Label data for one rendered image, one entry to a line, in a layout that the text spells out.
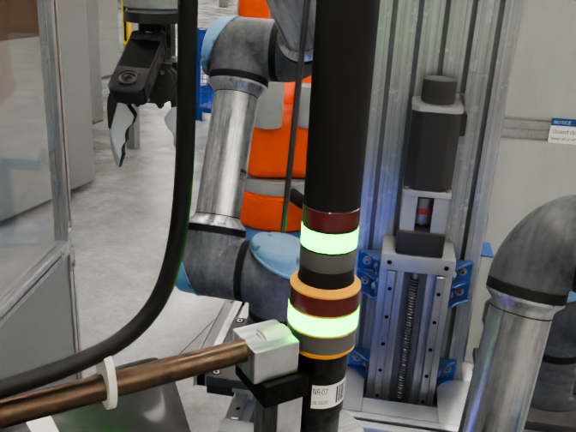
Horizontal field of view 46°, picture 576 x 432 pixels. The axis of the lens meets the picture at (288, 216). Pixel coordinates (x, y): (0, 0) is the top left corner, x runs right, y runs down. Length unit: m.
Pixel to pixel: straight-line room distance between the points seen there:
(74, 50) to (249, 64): 3.87
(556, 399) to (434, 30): 0.68
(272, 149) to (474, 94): 3.15
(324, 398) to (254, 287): 0.80
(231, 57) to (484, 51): 0.46
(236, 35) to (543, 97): 1.23
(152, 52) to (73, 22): 4.21
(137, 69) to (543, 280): 0.54
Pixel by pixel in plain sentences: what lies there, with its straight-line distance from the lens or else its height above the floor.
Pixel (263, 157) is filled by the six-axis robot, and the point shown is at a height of 0.53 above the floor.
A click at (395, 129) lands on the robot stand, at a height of 1.46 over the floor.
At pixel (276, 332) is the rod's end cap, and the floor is 1.55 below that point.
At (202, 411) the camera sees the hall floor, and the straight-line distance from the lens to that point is 2.90.
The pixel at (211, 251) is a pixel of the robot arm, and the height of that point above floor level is 1.25.
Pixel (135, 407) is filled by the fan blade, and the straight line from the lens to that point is 0.56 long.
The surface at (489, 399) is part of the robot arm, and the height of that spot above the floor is 1.27.
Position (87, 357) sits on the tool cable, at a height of 1.56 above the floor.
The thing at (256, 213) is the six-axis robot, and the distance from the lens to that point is 4.46.
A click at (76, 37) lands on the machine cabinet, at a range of 5.13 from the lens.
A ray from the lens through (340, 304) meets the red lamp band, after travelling 0.40.
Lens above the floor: 1.76
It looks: 21 degrees down
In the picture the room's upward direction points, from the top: 3 degrees clockwise
